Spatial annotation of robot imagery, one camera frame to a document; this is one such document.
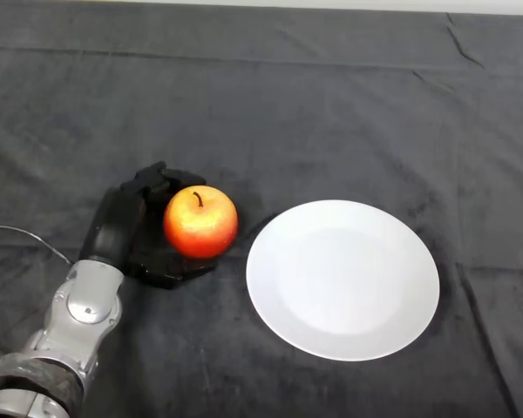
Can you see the white round plate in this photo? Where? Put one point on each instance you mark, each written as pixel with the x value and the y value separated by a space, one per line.
pixel 342 283

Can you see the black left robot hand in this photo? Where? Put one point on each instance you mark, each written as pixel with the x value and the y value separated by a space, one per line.
pixel 115 226

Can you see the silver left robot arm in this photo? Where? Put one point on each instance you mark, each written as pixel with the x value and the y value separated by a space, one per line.
pixel 61 331

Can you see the black cloth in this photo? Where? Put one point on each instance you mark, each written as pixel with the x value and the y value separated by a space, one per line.
pixel 331 109

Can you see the red yellow apple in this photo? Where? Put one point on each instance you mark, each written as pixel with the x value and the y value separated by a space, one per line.
pixel 200 226

